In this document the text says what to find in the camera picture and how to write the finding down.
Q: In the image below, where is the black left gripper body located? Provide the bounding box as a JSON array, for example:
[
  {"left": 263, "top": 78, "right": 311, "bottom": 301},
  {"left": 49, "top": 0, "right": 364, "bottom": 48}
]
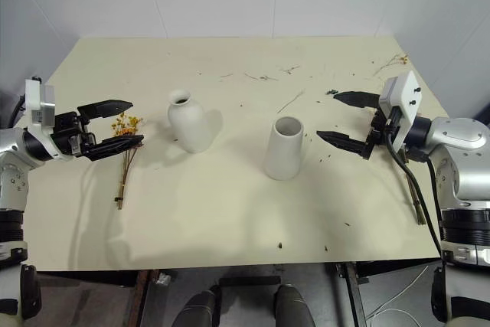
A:
[{"left": 52, "top": 111, "right": 97, "bottom": 158}]

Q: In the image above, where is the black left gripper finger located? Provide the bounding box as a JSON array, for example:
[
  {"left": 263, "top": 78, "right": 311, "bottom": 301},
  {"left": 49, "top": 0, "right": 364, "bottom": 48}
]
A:
[
  {"left": 77, "top": 99, "right": 135, "bottom": 122},
  {"left": 81, "top": 134, "right": 145, "bottom": 162}
]

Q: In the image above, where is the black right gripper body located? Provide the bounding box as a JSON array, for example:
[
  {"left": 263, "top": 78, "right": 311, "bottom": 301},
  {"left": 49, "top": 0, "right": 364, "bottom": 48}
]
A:
[{"left": 361, "top": 106, "right": 390, "bottom": 160}]

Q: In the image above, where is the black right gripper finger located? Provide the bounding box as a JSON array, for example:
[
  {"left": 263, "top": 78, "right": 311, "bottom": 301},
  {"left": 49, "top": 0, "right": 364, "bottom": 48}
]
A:
[
  {"left": 315, "top": 130, "right": 369, "bottom": 156},
  {"left": 333, "top": 90, "right": 382, "bottom": 110}
]

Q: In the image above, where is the white conical ceramic vase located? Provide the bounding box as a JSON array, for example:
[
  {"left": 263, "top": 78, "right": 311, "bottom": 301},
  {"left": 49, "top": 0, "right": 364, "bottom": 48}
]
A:
[{"left": 263, "top": 115, "right": 305, "bottom": 181}]

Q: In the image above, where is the white bottle-shaped ceramic vase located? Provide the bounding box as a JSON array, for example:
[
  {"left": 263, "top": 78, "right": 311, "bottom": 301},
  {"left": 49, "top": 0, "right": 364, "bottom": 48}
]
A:
[{"left": 167, "top": 88, "right": 214, "bottom": 153}]

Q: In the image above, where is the yellow dried flower bunch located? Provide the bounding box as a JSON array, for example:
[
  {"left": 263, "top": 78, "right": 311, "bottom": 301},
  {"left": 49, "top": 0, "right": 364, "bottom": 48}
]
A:
[{"left": 111, "top": 112, "right": 144, "bottom": 211}]

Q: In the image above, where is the dried twig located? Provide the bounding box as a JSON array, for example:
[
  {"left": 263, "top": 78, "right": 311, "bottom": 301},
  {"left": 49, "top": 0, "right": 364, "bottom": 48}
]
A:
[{"left": 372, "top": 52, "right": 410, "bottom": 76}]

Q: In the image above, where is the thin dry loose twig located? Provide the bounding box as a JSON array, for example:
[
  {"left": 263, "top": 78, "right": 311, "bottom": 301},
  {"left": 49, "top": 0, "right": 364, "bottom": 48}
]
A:
[{"left": 276, "top": 90, "right": 306, "bottom": 113}]

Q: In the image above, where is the dried stem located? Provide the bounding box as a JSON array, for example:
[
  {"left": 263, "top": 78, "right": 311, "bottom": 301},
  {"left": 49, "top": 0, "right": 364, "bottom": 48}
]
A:
[{"left": 403, "top": 150, "right": 426, "bottom": 226}]

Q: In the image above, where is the rusty metal table bar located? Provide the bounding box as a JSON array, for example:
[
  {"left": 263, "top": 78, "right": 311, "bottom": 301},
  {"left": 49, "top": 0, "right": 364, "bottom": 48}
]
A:
[{"left": 127, "top": 269, "right": 160, "bottom": 327}]

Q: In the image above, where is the black metal table bar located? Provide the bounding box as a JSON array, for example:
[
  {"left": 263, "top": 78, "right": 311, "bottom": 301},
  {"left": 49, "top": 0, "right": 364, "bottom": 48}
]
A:
[{"left": 335, "top": 263, "right": 369, "bottom": 327}]

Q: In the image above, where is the dark rounded robot foot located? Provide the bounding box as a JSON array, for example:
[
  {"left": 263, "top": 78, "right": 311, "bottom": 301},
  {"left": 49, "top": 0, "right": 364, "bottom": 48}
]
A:
[
  {"left": 274, "top": 283, "right": 319, "bottom": 327},
  {"left": 174, "top": 289, "right": 220, "bottom": 327}
]

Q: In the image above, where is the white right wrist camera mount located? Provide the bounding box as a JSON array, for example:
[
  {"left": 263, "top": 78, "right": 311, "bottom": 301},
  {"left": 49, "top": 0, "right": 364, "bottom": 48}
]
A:
[{"left": 378, "top": 70, "right": 423, "bottom": 152}]

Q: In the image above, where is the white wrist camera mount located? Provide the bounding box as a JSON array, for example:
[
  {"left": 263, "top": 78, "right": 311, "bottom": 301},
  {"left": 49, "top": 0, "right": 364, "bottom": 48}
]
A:
[
  {"left": 24, "top": 77, "right": 58, "bottom": 133},
  {"left": 378, "top": 70, "right": 423, "bottom": 152}
]

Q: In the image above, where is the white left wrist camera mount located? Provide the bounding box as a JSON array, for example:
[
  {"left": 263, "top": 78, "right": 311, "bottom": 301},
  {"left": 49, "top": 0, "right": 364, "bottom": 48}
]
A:
[{"left": 24, "top": 77, "right": 58, "bottom": 133}]

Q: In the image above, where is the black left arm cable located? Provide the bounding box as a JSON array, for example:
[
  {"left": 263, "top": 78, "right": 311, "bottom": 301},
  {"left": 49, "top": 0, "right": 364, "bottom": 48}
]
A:
[{"left": 10, "top": 93, "right": 28, "bottom": 126}]

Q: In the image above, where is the long black right arm cable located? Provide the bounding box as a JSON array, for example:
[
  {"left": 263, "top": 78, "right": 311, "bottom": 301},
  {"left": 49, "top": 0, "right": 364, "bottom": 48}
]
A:
[{"left": 385, "top": 127, "right": 447, "bottom": 267}]

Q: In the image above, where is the short black right arm cable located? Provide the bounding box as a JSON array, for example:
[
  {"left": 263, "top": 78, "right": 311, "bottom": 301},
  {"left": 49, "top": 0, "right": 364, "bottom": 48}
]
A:
[{"left": 423, "top": 158, "right": 444, "bottom": 228}]

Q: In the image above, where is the thin white wire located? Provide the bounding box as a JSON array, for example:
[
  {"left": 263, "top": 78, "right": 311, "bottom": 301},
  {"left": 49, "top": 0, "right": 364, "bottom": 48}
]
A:
[{"left": 366, "top": 264, "right": 430, "bottom": 327}]

